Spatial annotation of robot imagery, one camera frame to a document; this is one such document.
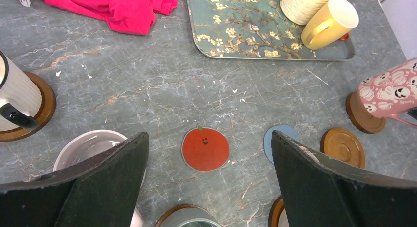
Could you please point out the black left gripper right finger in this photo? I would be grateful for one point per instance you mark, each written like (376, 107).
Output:
(321, 191)

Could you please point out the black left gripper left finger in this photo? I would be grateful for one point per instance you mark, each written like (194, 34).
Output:
(39, 202)

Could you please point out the lilac ceramic mug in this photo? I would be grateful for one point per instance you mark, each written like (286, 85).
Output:
(88, 147)

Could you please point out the glossy wooden ridged coaster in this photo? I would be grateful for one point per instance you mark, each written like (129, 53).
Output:
(176, 208)

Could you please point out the grey-green ceramic mug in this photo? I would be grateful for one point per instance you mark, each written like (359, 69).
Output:
(190, 217)

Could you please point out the red round coaster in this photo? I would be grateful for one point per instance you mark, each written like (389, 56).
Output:
(205, 149)

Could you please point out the pink floral patterned mug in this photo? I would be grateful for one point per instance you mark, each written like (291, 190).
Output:
(392, 92)

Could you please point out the white mug black handle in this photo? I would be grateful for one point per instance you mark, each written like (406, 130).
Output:
(20, 97)

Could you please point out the yellow ceramic mug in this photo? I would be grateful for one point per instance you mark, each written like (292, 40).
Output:
(334, 20)

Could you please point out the green floral serving tray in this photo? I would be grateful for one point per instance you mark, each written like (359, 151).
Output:
(254, 29)

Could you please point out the brown wooden coaster far left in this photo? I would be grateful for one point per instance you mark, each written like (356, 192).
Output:
(43, 116)

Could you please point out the small orange cup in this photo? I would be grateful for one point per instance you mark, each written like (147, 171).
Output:
(345, 37)

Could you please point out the crumpled red cloth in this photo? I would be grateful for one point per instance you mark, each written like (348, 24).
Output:
(134, 17)

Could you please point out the cream yellow mug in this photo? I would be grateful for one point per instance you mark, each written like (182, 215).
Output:
(300, 12)

